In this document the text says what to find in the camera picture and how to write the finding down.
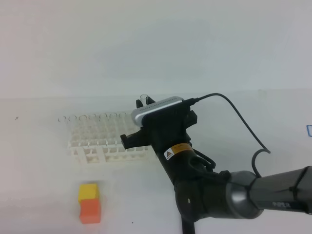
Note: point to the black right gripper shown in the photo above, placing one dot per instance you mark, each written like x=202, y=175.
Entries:
x=166, y=132

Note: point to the clear glass test tube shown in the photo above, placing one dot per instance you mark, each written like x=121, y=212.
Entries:
x=143, y=99

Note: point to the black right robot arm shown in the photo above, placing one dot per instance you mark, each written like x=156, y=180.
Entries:
x=200, y=192

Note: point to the white test tube rack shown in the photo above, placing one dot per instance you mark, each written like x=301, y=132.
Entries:
x=95, y=139

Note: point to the yellow foam block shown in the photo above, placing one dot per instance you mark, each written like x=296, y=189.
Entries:
x=88, y=191

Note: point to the orange foam block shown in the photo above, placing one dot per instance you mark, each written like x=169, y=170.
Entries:
x=90, y=211

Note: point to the blue square marker sticker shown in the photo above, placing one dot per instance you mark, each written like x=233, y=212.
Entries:
x=309, y=130

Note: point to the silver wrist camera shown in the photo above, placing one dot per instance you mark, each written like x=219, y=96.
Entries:
x=142, y=110

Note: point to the black camera stand pole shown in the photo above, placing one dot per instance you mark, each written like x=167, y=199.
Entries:
x=187, y=227

